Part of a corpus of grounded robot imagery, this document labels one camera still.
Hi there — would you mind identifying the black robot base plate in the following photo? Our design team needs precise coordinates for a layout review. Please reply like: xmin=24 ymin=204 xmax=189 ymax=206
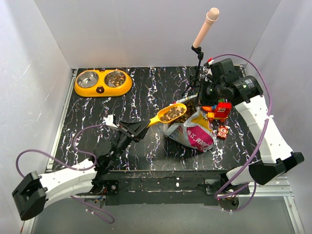
xmin=82 ymin=169 xmax=278 ymax=207

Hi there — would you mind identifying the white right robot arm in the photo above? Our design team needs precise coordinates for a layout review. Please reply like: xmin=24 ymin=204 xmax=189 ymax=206
xmin=198 ymin=75 xmax=305 ymax=194

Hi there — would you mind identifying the black microphone stand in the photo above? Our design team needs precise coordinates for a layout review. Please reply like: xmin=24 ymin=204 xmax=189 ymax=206
xmin=182 ymin=45 xmax=204 ymax=96

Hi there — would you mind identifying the yellow double pet bowl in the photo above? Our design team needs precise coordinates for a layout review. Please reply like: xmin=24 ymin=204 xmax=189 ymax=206
xmin=74 ymin=70 xmax=133 ymax=98

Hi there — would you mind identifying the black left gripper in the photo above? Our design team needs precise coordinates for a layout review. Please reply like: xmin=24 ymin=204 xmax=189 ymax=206
xmin=111 ymin=119 xmax=152 ymax=161

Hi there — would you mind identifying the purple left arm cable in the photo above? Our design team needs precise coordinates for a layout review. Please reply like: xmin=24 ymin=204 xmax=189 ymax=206
xmin=16 ymin=123 xmax=115 ymax=224

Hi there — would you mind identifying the yellow plastic scoop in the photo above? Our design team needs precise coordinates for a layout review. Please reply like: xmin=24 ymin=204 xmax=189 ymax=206
xmin=148 ymin=103 xmax=187 ymax=127

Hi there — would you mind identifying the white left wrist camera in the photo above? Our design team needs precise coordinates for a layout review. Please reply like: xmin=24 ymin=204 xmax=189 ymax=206
xmin=103 ymin=114 xmax=118 ymax=130

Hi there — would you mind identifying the red toy brick vehicle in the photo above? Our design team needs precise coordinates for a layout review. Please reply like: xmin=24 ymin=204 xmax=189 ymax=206
xmin=201 ymin=102 xmax=232 ymax=123

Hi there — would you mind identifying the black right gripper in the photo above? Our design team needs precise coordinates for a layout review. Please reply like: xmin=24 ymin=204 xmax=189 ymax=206
xmin=193 ymin=78 xmax=225 ymax=107

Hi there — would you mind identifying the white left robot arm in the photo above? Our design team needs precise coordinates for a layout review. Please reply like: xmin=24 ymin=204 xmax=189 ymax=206
xmin=12 ymin=119 xmax=151 ymax=221

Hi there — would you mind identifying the red number toy block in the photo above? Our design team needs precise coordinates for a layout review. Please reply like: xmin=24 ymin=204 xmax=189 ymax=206
xmin=216 ymin=125 xmax=229 ymax=139

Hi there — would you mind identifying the pink microphone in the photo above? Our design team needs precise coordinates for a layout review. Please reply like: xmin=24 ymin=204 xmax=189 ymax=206
xmin=193 ymin=7 xmax=220 ymax=48

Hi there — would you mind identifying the cat food bag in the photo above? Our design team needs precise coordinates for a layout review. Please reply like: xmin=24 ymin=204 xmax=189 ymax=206
xmin=158 ymin=95 xmax=215 ymax=152

